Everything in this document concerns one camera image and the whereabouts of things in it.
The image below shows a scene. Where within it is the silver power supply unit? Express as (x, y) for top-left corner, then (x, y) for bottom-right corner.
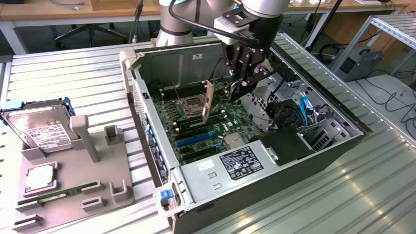
(179, 139), (283, 204)

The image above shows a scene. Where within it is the silver disk bay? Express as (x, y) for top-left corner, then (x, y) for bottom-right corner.
(297, 118), (363, 151)

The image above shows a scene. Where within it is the black plastic cover block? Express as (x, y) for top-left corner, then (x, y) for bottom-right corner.
(258, 128), (315, 168)

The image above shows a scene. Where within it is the black tangled cable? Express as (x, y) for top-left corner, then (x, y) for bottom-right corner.
(382, 91), (416, 124)

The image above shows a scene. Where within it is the hanging black cable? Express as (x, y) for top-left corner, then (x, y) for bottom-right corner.
(129, 0), (143, 44)

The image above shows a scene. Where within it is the aluminium profile frame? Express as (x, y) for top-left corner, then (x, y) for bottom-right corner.
(337, 13), (416, 76)

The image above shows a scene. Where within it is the long black expansion slot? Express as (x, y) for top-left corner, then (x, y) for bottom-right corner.
(174, 128), (209, 141)
(181, 153), (218, 165)
(179, 147), (215, 160)

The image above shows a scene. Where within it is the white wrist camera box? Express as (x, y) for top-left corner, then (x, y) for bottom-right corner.
(211, 9), (259, 46)

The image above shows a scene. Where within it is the black office chair base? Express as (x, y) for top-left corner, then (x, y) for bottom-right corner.
(53, 23), (127, 49)

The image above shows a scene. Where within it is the grey plastic parts rack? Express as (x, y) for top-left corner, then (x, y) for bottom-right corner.
(10, 114), (135, 232)

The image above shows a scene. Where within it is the green RAM stick white label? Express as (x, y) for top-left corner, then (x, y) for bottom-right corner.
(179, 117), (226, 130)

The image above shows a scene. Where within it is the silver perforated drive cage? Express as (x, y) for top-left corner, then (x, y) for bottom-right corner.
(241, 40), (309, 122)

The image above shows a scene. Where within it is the black wire bundle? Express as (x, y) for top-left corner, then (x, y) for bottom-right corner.
(265, 99), (307, 130)

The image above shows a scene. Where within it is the black stand pole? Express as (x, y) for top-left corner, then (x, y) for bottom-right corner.
(303, 0), (343, 53)

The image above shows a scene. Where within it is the blue flat wire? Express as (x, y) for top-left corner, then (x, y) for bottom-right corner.
(298, 96), (314, 127)

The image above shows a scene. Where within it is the blue expansion slot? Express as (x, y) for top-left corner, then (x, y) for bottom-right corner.
(177, 135), (211, 147)

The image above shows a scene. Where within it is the black RAM slot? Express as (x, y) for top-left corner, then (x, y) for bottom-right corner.
(174, 110), (223, 123)
(175, 112), (223, 125)
(162, 89), (207, 100)
(177, 115), (225, 128)
(159, 84), (207, 95)
(161, 86), (207, 98)
(159, 81), (206, 92)

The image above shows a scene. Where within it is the green Dell motherboard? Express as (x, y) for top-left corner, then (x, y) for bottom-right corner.
(150, 80), (263, 166)

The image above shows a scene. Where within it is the grey box with handle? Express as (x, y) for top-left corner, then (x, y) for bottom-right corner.
(329, 47), (386, 83)

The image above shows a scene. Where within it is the silver CPU chip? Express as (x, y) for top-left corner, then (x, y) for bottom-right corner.
(25, 167), (55, 191)

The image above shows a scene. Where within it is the hard disk in blue carrier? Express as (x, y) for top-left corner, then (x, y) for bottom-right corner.
(0, 96), (78, 154)

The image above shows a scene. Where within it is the blue case latch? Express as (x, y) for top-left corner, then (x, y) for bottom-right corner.
(158, 189), (174, 203)

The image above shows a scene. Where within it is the coiled black floor cable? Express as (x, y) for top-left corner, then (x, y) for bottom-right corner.
(317, 43), (338, 61)

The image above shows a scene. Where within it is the green RAM stick bare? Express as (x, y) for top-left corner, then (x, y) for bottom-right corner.
(15, 181), (98, 206)

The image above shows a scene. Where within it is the metal CPU socket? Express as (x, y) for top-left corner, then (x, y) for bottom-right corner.
(174, 96), (217, 118)

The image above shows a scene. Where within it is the silver chipset heatsink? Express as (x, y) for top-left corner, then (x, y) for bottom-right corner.
(223, 133), (247, 150)

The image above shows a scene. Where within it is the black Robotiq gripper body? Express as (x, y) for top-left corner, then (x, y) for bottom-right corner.
(249, 14), (283, 54)

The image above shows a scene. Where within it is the grey network cable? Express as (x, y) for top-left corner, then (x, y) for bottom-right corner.
(50, 0), (86, 10)

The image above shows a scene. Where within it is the open dark PC case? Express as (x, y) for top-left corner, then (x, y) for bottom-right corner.
(118, 35), (373, 234)

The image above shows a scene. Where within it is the black graphics card metal bracket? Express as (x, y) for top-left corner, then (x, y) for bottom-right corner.
(199, 79), (259, 123)

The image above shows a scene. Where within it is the dark camera cable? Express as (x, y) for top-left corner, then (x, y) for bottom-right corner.
(169, 0), (259, 46)

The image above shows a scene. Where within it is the wooden desk white frame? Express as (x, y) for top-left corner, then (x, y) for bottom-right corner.
(0, 0), (162, 56)
(282, 0), (409, 48)

